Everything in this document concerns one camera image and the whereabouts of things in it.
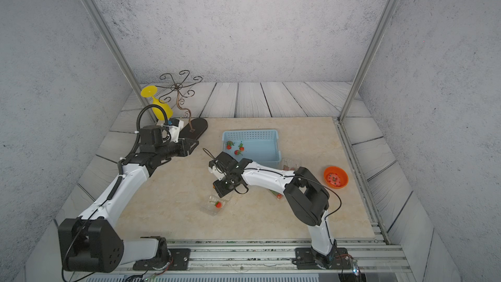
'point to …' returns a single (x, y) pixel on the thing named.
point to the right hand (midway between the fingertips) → (218, 192)
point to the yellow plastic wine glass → (150, 91)
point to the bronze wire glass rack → (200, 125)
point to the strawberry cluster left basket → (229, 143)
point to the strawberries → (218, 204)
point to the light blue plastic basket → (261, 146)
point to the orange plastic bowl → (335, 177)
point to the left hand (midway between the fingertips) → (198, 141)
